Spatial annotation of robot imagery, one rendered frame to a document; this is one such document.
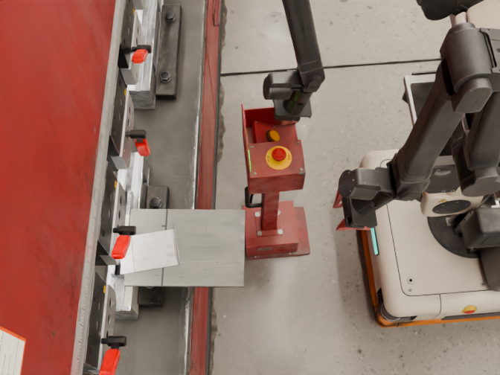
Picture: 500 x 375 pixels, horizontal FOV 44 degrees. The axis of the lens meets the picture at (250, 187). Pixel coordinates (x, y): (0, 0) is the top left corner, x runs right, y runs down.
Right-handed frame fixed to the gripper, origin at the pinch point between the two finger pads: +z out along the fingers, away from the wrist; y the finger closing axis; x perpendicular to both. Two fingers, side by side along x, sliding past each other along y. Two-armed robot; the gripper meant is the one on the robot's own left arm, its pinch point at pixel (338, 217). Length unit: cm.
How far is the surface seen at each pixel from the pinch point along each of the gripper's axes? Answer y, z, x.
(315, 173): -55, 84, 54
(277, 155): -26.0, 21.6, -1.2
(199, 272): 10.5, 14.3, -29.1
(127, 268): 8.5, 21.3, -43.2
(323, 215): -37, 84, 55
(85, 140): 2, -22, -63
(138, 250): 4.4, 20.1, -40.9
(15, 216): 22, -40, -74
